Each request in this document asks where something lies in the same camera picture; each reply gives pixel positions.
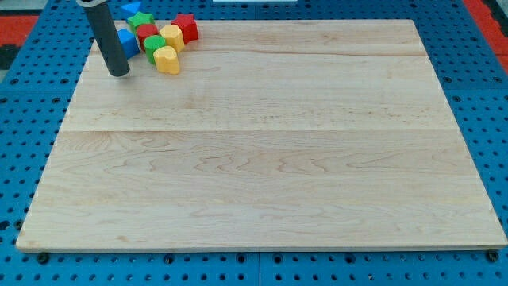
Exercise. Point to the red star block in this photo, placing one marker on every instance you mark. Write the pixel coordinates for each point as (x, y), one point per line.
(188, 27)

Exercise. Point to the green circle block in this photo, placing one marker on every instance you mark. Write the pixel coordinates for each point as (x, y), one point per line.
(151, 44)

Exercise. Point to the red circle block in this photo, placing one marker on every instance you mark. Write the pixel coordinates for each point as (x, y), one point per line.
(143, 32)

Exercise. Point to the green star block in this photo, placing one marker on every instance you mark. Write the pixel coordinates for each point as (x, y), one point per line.
(138, 19)

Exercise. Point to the large wooden board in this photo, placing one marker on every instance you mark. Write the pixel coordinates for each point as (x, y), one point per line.
(303, 136)

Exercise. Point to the yellow heart block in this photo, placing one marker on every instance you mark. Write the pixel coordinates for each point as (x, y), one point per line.
(167, 61)

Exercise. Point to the yellow hexagon block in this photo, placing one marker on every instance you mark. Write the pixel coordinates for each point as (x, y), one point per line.
(173, 36)

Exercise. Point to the blue cube block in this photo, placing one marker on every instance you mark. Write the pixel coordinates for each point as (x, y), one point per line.
(128, 43)

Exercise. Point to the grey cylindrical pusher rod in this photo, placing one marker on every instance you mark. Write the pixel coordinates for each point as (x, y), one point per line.
(102, 25)

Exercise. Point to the blue triangle block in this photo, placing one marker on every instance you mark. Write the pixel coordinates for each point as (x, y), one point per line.
(130, 9)

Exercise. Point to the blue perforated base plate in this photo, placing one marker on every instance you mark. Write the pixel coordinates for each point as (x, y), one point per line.
(39, 84)

